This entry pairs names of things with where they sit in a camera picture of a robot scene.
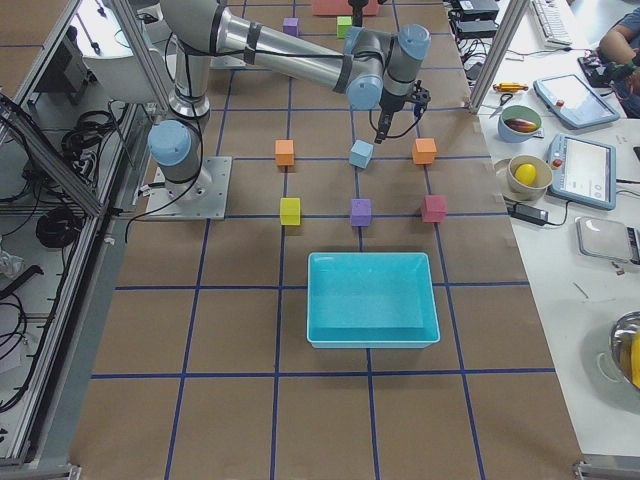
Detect brass cylinder tool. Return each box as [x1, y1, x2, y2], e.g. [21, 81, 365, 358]
[492, 82, 529, 93]

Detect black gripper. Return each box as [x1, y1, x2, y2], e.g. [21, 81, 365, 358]
[374, 82, 430, 144]

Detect cyan tray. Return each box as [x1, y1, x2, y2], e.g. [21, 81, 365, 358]
[306, 252, 441, 349]

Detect aluminium frame post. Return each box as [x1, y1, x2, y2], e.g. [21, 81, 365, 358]
[468, 0, 528, 114]

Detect light blue block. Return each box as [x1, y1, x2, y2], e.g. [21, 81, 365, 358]
[349, 140, 374, 169]

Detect yellow block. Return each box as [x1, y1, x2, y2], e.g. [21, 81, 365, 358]
[279, 197, 301, 226]

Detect teach pendant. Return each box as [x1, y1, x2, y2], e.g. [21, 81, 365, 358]
[547, 134, 617, 211]
[533, 74, 620, 129]

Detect cream bowl with lemon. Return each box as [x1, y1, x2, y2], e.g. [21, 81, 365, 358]
[506, 155, 553, 201]

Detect purple block left side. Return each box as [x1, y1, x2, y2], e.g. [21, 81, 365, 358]
[282, 17, 300, 37]

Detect blue bowl with fruit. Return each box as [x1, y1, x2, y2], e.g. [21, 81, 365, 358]
[497, 105, 542, 143]

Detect purple block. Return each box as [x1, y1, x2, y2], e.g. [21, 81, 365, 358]
[282, 17, 300, 37]
[350, 198, 372, 227]

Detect scissors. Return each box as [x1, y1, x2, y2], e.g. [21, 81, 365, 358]
[490, 92, 514, 118]

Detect orange block far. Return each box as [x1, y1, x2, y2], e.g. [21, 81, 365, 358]
[412, 138, 437, 165]

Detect pink block right far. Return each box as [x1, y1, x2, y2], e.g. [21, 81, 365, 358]
[420, 195, 448, 223]

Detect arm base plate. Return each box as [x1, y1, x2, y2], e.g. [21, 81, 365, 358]
[146, 156, 233, 220]

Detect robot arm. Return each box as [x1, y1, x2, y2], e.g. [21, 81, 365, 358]
[148, 1, 431, 202]

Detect pink tray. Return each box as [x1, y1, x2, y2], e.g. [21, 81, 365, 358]
[311, 0, 381, 16]

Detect green block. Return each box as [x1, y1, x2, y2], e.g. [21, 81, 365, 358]
[336, 16, 352, 39]

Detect orange block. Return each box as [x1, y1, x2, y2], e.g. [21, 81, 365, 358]
[412, 138, 437, 165]
[274, 139, 295, 167]

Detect teach pendant far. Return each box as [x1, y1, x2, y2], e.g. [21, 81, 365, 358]
[533, 74, 620, 129]

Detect teach pendant near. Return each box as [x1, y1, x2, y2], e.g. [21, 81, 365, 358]
[547, 134, 617, 211]

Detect purple block right side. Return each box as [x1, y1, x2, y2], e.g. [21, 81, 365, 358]
[350, 198, 372, 227]

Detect orange block near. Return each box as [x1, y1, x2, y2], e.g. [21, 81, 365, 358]
[274, 139, 295, 167]

